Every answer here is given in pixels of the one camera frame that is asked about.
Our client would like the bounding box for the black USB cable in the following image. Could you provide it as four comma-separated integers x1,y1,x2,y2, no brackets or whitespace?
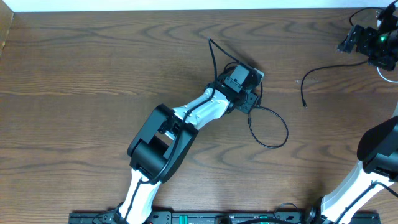
247,82,289,149
300,60,369,108

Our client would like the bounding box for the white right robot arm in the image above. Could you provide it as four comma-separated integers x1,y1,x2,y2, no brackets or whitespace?
307,3,397,223

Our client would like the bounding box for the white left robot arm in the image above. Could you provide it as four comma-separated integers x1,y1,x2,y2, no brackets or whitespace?
116,63,264,223

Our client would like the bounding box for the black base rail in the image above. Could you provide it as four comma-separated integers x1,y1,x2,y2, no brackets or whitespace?
68,208,382,224

